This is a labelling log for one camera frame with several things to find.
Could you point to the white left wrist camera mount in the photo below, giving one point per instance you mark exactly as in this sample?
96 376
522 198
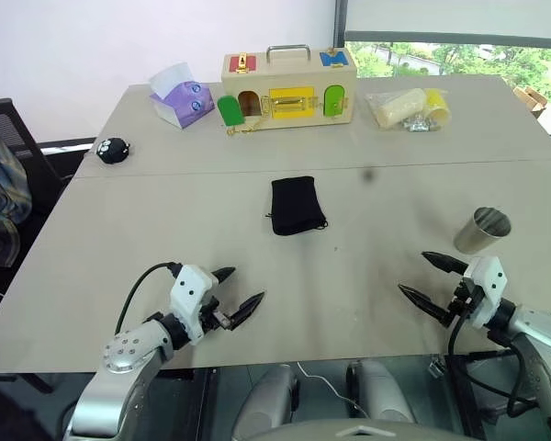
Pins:
190 289

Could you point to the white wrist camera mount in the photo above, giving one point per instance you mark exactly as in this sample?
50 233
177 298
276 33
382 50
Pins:
190 289
489 285

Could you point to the yellow plastic cup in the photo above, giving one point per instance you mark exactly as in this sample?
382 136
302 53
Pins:
438 108

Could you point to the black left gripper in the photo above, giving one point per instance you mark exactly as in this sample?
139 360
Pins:
210 317

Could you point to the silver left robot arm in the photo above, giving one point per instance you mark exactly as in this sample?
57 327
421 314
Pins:
119 363

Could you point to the stainless steel cup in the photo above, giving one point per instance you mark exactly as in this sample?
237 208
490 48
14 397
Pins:
475 239

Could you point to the black office chair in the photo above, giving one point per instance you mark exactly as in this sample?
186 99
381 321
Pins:
14 138

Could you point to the wooden lock box toy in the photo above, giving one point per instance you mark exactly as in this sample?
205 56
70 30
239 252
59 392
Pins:
284 78

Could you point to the grey robot torso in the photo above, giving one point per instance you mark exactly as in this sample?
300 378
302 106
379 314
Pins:
358 431

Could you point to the brown cardboard box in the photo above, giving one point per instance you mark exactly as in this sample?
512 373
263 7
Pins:
532 98

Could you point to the metal binder clips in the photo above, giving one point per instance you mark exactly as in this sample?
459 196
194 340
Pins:
417 124

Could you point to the person in plaid shirt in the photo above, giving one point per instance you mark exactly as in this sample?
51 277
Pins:
0 184

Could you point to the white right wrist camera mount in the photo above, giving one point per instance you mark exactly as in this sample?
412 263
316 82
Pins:
489 285

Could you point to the small metal table clamp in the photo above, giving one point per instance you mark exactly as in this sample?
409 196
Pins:
436 367

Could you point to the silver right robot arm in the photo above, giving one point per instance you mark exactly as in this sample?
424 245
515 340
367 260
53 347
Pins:
544 340

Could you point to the clear plastic bag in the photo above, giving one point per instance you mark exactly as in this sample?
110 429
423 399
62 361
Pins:
395 108

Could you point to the black plush toy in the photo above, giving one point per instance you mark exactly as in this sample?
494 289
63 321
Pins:
112 151

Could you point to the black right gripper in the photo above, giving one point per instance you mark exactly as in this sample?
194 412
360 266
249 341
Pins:
466 298

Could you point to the purple tissue box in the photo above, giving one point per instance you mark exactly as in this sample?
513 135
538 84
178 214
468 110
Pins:
183 103

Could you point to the grey window blind bar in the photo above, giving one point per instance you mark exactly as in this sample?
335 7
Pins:
454 39

